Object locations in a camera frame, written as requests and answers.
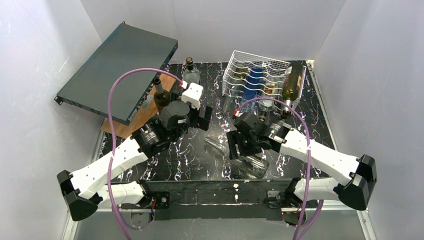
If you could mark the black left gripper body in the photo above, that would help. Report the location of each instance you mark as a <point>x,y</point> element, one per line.
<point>205,116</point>

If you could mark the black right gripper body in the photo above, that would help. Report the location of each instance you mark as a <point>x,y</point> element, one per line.
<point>234,144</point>

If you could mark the clear square bottle black cap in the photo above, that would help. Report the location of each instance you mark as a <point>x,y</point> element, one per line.
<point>191,74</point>

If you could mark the blue square glass bottle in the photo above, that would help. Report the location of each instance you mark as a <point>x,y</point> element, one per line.
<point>253,83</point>

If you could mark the dark green wine bottle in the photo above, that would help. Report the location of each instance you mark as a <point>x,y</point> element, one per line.
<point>292,83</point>

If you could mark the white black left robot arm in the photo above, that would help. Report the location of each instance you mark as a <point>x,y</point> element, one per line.
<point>85,190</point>

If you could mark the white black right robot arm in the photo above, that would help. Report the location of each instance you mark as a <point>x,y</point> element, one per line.
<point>351,179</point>

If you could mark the dark grey rack server box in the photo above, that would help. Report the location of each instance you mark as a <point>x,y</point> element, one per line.
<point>126,48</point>

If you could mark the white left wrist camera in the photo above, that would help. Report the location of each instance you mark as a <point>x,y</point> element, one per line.
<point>192,93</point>

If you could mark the white wire wine rack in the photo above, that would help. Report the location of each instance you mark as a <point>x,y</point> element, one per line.
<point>241,63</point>

